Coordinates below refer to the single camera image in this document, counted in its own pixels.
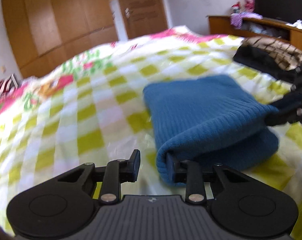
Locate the red white striped cloth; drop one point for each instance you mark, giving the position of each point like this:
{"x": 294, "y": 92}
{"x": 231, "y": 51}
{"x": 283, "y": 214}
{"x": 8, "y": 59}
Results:
{"x": 7, "y": 84}

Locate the blue knitted sweater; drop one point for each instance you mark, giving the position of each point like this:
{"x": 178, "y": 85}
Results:
{"x": 210, "y": 120}

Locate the black folded garment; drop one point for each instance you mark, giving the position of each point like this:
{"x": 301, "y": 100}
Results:
{"x": 260, "y": 60}

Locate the black television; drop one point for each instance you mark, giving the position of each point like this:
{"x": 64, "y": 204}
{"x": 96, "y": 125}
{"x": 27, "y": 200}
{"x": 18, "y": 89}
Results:
{"x": 289, "y": 11}

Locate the brown wooden wardrobe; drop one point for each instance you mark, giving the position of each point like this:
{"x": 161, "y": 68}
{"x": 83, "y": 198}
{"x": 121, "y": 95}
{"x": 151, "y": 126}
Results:
{"x": 45, "y": 33}

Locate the wooden side cabinet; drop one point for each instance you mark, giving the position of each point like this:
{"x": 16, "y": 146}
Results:
{"x": 254, "y": 27}

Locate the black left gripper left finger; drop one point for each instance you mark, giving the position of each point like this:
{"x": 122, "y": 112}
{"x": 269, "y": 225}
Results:
{"x": 114, "y": 174}

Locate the beige brown patterned sweater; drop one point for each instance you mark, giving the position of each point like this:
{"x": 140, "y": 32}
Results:
{"x": 285, "y": 55}

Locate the green checkered bed cover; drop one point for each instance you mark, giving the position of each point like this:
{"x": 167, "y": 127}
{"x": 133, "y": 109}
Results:
{"x": 56, "y": 131}

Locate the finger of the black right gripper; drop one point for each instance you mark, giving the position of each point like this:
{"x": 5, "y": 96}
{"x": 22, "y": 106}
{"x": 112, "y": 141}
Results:
{"x": 290, "y": 116}
{"x": 289, "y": 100}

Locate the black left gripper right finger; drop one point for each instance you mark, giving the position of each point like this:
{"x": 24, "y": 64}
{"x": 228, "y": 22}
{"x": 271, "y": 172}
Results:
{"x": 189, "y": 173}

